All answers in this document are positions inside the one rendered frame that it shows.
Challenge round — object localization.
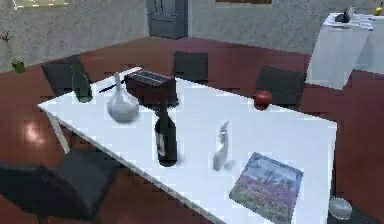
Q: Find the grey round flask vase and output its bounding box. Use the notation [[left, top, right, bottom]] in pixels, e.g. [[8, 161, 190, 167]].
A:
[[106, 72, 141, 124]]

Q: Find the black wine bottle white label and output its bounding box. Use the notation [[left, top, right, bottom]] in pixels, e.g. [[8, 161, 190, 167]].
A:
[[154, 101, 178, 168]]

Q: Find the dark grey chair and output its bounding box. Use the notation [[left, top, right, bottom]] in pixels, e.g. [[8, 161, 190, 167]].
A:
[[173, 50, 210, 83], [255, 66, 308, 109], [40, 55, 93, 98], [0, 148, 120, 224]]

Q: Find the white twisted statuette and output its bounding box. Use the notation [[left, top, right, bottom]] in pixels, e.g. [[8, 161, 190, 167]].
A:
[[212, 120, 232, 172]]

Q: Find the dark red toaster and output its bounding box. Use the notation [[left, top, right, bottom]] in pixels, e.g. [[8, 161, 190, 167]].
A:
[[124, 70, 178, 107]]

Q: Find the red apple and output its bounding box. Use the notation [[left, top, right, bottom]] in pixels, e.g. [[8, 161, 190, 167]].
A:
[[253, 89, 274, 110]]

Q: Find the white dining table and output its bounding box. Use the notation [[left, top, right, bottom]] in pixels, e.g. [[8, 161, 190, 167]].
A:
[[37, 66, 338, 224]]

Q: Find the black pen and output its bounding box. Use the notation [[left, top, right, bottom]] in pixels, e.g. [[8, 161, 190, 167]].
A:
[[98, 79, 126, 94]]

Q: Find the colourful picture book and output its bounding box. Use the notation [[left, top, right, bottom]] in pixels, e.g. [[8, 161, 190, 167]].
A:
[[228, 151, 305, 224]]

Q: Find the dark green glass bottle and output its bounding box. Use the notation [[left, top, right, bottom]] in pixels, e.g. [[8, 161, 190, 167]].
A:
[[71, 64, 94, 104]]

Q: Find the white kitchen counter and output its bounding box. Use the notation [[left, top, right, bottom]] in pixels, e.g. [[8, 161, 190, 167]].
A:
[[305, 12, 384, 91]]

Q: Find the black kettle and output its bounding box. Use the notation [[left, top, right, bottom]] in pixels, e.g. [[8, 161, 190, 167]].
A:
[[334, 7, 352, 24]]

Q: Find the green potted house plant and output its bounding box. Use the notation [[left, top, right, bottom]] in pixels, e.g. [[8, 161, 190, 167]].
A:
[[0, 30, 26, 74]]

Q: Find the pale window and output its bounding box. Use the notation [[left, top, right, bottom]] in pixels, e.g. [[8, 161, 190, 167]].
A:
[[12, 0, 70, 9]]

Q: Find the yellow bottle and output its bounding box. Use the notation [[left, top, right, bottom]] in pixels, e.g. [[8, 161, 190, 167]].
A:
[[373, 1, 384, 17]]

